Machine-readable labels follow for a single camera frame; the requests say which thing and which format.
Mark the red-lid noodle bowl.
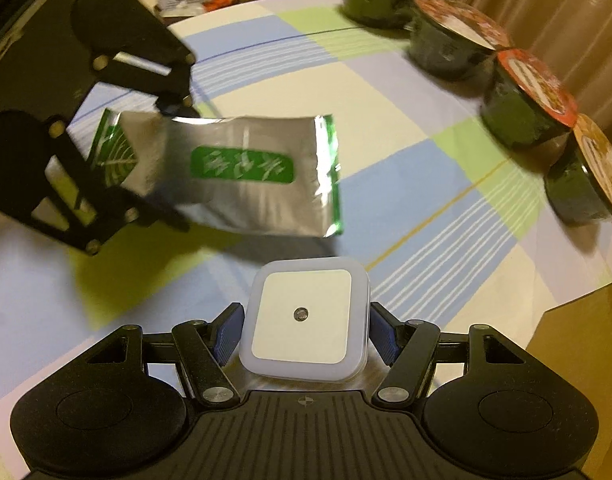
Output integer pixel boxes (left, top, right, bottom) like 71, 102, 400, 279
481, 49, 578, 150

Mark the orange-lid noodle bowl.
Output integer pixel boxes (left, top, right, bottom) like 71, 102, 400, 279
545, 114, 612, 226

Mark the silver green tea pouch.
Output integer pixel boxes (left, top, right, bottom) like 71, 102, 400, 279
102, 110, 343, 238

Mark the maroon-lid noodle bowl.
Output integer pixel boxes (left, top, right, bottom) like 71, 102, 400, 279
406, 0, 513, 81

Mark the white square night light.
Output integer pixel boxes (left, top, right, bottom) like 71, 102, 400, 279
239, 257, 371, 382

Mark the checked tablecloth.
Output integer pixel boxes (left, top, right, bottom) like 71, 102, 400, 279
0, 0, 612, 470

